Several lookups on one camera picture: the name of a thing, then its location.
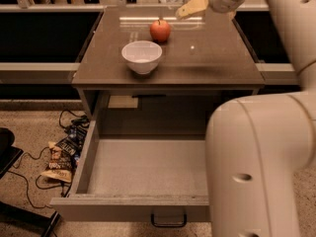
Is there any beige note in cabinet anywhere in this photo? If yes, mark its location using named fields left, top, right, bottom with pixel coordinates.
left=108, top=96, right=138, bottom=109

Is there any brown snack bag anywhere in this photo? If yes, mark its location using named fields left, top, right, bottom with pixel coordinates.
left=41, top=141, right=72, bottom=183

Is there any red apple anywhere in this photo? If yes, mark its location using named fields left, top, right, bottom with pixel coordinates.
left=150, top=20, right=171, bottom=42

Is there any black chair base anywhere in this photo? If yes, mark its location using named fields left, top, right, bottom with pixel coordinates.
left=0, top=127, right=60, bottom=237

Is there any black drawer handle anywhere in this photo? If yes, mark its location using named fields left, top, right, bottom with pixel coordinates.
left=150, top=213, right=188, bottom=228

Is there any white ceramic bowl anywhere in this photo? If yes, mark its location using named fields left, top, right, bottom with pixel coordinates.
left=121, top=40, right=162, bottom=74

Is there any grey counter cabinet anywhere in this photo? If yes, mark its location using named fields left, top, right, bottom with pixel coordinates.
left=72, top=6, right=264, bottom=114

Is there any dark snack bag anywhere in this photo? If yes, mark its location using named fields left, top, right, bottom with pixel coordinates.
left=56, top=125, right=87, bottom=156

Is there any black cable on floor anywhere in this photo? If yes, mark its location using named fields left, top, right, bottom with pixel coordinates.
left=6, top=110, right=90, bottom=211

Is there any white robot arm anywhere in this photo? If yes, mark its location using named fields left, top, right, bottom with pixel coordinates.
left=176, top=0, right=316, bottom=237

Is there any grey open top drawer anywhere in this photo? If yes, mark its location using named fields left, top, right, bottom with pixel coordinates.
left=51, top=95, right=212, bottom=223

